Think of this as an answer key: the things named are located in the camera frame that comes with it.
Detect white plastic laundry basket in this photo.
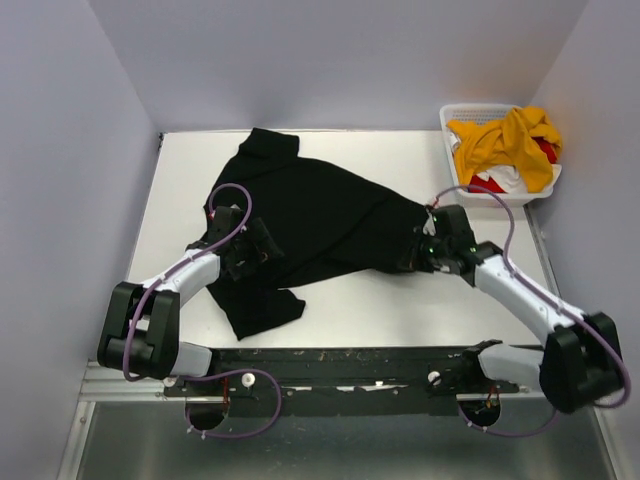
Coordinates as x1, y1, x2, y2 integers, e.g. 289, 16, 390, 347
439, 103, 555, 208

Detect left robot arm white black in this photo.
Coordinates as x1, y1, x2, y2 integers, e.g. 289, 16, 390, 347
97, 207, 284, 395

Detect black t-shirt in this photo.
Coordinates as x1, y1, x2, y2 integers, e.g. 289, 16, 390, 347
208, 128, 434, 340

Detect aluminium rail frame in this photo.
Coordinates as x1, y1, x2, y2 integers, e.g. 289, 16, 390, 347
54, 204, 621, 480

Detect black mounting base plate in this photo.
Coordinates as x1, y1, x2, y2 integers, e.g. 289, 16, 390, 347
164, 347, 518, 418

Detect red t-shirt in basket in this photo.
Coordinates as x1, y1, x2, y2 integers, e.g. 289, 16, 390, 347
471, 137, 562, 195

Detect yellow t-shirt in basket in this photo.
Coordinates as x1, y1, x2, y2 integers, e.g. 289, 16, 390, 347
447, 106, 563, 193

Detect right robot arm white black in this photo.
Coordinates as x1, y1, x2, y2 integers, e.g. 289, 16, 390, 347
412, 205, 631, 414

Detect white t-shirt in basket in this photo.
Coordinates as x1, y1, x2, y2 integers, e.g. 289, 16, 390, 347
446, 130, 530, 194

